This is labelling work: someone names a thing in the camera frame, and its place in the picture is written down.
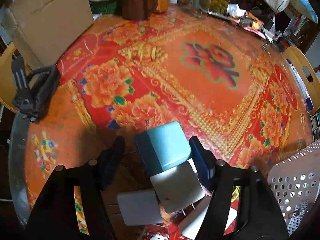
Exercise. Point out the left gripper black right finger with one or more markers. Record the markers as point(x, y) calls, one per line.
point(258, 215)

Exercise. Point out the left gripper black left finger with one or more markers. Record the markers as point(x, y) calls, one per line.
point(54, 215)

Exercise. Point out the white perforated plastic basket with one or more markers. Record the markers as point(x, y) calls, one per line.
point(295, 184)

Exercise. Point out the white power adapter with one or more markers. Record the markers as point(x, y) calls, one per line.
point(177, 187)

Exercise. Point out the teal small box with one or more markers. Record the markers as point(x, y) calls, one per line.
point(162, 148)

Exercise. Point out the white rectangular box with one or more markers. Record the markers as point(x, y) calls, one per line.
point(139, 207)

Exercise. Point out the red festive tablecloth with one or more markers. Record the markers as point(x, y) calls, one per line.
point(222, 84)

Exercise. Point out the black phone holder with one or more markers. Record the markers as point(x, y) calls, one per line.
point(34, 90)

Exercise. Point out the wooden chair left side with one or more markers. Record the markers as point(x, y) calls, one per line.
point(7, 87)

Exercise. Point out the wooden chair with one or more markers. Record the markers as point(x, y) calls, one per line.
point(305, 75)
point(7, 87)

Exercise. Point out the wooden chair right side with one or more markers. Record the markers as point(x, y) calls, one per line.
point(305, 75)

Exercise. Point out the brown cardboard box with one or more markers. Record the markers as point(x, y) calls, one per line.
point(42, 30)

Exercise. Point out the empty glass jar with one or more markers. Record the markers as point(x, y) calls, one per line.
point(200, 8)

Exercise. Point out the brown ceramic mug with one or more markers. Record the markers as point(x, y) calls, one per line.
point(138, 10)

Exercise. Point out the orange filled glass jar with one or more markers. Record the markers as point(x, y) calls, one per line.
point(162, 6)

